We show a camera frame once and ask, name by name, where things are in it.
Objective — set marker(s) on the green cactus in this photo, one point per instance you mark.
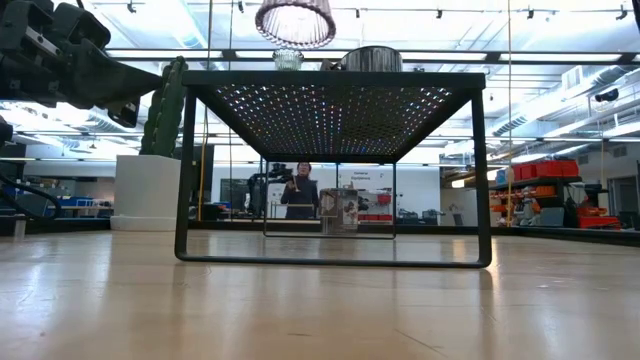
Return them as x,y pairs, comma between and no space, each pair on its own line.
167,125

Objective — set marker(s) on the black perforated metal shelf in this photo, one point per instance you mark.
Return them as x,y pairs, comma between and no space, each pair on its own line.
330,79

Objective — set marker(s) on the orange storage bin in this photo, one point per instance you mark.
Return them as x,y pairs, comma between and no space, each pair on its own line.
545,191

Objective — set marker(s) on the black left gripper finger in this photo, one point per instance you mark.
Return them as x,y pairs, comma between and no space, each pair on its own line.
105,80

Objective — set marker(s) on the metal storage rack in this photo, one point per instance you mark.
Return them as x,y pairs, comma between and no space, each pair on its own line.
537,181

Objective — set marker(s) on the black ceiling-mounted device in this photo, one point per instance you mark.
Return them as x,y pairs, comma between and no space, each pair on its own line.
607,95

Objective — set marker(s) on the low red bin row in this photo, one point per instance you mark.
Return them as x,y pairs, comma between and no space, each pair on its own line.
375,218

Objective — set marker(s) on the tin candle with white tag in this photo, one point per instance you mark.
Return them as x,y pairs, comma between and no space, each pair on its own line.
372,60

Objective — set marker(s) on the black aluminium table frame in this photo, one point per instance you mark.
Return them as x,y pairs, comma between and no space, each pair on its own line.
75,225

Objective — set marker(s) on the small clear glass cup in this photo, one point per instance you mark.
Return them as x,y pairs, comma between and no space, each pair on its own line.
287,60

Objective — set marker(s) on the black monitor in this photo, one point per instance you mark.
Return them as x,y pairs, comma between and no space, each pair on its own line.
235,194

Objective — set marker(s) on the white hexagonal plant pot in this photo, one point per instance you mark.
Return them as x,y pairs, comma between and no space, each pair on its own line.
145,192

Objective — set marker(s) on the blue storage bins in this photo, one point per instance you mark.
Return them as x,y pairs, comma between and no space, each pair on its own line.
75,201

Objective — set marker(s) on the black background robot arm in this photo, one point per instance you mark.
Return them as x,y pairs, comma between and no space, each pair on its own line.
257,192

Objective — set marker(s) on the wide red storage bin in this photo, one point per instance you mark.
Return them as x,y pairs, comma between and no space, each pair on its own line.
547,169

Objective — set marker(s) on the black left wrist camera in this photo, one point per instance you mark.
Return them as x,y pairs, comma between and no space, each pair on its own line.
80,25

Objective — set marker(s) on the red box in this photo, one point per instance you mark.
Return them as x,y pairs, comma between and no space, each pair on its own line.
598,221

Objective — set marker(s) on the small white post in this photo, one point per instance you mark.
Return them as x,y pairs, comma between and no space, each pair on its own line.
20,227

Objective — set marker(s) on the small red storage bin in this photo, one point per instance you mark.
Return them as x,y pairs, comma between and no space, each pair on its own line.
524,171
384,199

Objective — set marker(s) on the person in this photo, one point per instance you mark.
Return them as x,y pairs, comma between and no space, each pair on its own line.
300,197

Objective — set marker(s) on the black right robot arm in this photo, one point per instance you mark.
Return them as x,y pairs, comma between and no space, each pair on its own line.
638,12

